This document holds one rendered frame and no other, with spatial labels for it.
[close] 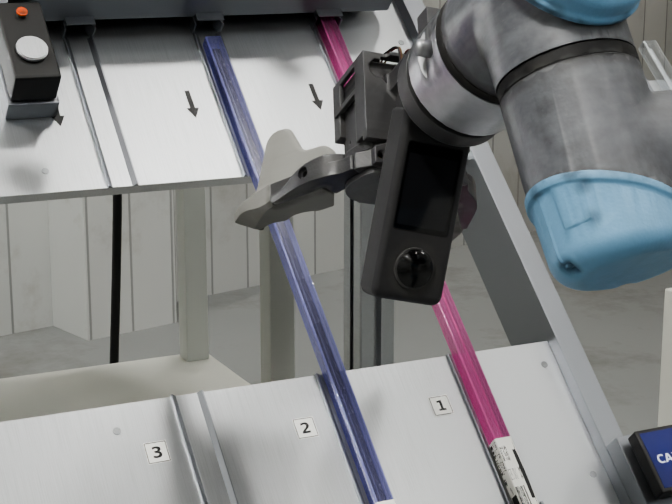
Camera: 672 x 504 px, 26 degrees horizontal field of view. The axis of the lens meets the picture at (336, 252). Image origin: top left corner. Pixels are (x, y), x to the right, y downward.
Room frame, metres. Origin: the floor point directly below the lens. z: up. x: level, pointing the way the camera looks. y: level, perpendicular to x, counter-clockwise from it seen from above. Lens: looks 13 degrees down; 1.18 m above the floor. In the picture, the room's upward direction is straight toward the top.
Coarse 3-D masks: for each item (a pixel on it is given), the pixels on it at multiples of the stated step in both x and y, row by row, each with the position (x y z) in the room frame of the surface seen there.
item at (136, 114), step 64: (64, 64) 1.15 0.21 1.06; (128, 64) 1.17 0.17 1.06; (192, 64) 1.19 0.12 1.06; (256, 64) 1.22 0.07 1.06; (320, 64) 1.24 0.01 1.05; (0, 128) 1.09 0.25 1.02; (64, 128) 1.11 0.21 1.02; (128, 128) 1.12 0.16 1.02; (192, 128) 1.14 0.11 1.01; (256, 128) 1.17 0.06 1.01; (320, 128) 1.19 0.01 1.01; (0, 192) 1.04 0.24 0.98; (64, 192) 1.06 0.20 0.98; (128, 192) 1.09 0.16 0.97
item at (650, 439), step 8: (648, 432) 1.00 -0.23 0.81; (656, 432) 1.01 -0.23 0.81; (664, 432) 1.01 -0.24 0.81; (648, 440) 1.00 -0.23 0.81; (656, 440) 1.00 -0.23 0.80; (664, 440) 1.00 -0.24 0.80; (648, 448) 0.99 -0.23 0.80; (656, 448) 1.00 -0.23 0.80; (664, 448) 1.00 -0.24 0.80; (656, 456) 0.99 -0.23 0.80; (664, 456) 0.99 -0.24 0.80; (656, 464) 0.99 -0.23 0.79; (664, 464) 0.99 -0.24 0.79; (664, 472) 0.98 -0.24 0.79; (664, 480) 0.98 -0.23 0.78
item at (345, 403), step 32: (224, 64) 1.19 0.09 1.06; (224, 96) 1.17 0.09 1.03; (256, 160) 1.12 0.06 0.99; (288, 224) 1.09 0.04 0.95; (288, 256) 1.06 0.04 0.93; (320, 320) 1.03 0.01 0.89; (320, 352) 1.01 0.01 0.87; (352, 416) 0.97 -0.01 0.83; (352, 448) 0.96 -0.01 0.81; (384, 480) 0.94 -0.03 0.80
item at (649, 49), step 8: (640, 48) 1.29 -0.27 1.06; (648, 48) 1.29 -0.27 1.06; (656, 48) 1.29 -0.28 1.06; (648, 56) 1.28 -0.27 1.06; (656, 56) 1.28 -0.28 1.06; (664, 56) 1.28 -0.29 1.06; (648, 64) 1.28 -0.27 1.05; (656, 64) 1.27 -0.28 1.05; (664, 64) 1.28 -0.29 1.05; (656, 72) 1.27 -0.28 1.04; (664, 72) 1.27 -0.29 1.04; (656, 80) 1.27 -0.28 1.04; (664, 80) 1.26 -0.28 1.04; (664, 88) 1.26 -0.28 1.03
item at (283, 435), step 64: (256, 384) 0.99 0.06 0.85; (320, 384) 1.00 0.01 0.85; (384, 384) 1.02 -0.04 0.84; (448, 384) 1.04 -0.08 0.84; (512, 384) 1.05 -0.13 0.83; (0, 448) 0.89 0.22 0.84; (64, 448) 0.91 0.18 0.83; (128, 448) 0.92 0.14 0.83; (192, 448) 0.93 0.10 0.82; (256, 448) 0.95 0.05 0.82; (320, 448) 0.96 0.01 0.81; (384, 448) 0.98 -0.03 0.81; (448, 448) 1.00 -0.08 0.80; (576, 448) 1.03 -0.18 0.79
